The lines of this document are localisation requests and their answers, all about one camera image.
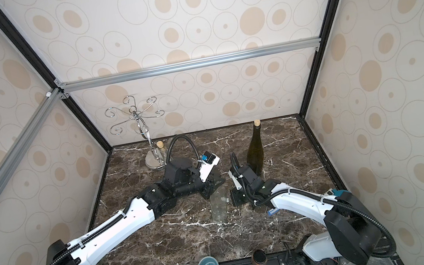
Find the horizontal aluminium rail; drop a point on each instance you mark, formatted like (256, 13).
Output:
(193, 64)

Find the blue peeled label strip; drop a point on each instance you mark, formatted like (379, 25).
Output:
(272, 212)

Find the clear bottle black cap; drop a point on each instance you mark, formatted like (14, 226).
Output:
(219, 205)

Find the left diagonal aluminium rail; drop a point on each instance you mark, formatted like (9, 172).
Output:
(20, 147)

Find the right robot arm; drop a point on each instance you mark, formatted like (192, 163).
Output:
(352, 232)

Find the white teal round object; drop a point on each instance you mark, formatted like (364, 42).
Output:
(339, 191)

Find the dark green wine bottle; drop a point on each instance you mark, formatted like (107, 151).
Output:
(255, 155)

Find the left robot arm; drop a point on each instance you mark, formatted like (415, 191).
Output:
(182, 177)

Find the small brown black cup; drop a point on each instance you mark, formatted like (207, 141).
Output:
(259, 257)

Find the tall clear corked bottle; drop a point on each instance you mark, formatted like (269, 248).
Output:
(162, 151)

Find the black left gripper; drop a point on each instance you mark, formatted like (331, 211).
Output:
(211, 186)

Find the chrome glass holder stand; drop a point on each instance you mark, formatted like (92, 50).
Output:
(138, 116)

